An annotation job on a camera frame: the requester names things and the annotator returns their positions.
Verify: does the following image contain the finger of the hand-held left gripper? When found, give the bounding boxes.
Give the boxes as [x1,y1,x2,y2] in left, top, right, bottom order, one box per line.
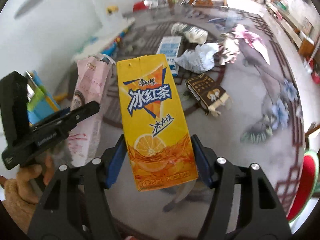
[32,101,101,132]

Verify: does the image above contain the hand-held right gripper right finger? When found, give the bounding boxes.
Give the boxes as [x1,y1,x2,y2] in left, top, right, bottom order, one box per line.
[191,135,293,240]

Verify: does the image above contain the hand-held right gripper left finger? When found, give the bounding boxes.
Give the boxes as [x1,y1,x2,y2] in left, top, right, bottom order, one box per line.
[27,134,127,240]

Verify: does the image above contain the pink paper bag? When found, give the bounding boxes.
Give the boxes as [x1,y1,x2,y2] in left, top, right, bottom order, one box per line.
[67,54,118,168]

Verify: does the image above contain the yellow drink carton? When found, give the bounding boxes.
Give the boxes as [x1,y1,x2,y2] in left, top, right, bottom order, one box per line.
[117,53,199,191]

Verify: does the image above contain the watermelon pattern bin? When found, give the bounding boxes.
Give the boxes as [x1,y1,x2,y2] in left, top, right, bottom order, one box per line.
[286,149,320,224]

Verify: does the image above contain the person's left hand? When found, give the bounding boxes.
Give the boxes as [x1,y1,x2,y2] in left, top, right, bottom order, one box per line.
[0,154,54,230]

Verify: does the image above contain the blue book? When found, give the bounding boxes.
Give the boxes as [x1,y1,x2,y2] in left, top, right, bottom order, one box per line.
[26,71,62,127]

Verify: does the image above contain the brown printed box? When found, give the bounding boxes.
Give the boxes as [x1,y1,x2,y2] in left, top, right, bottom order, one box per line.
[185,73,234,116]

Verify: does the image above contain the stack of papers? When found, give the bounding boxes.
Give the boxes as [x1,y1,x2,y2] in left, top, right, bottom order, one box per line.
[72,21,133,58]

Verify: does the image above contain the white desk lamp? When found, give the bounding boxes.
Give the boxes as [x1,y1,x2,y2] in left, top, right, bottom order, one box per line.
[14,0,137,39]

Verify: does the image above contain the crumpled pale blue bag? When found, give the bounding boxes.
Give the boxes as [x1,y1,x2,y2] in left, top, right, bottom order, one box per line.
[176,42,221,74]

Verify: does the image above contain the blue white medicine box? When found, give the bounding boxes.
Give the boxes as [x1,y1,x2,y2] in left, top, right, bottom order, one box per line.
[158,35,183,77]

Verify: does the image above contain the crumpled newspaper ball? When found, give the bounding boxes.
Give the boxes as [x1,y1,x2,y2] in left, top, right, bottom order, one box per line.
[219,33,241,66]

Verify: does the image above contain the red bag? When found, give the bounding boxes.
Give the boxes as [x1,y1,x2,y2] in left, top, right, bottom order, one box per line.
[132,2,148,13]

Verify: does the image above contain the crumpled white green package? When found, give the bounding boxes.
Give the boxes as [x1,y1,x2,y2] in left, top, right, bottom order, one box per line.
[171,22,208,44]

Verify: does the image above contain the pink plastic bag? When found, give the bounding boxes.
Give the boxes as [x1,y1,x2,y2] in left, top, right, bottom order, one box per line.
[233,24,271,65]

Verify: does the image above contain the wooden television cabinet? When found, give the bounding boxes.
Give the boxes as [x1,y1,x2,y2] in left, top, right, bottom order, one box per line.
[268,0,320,58]

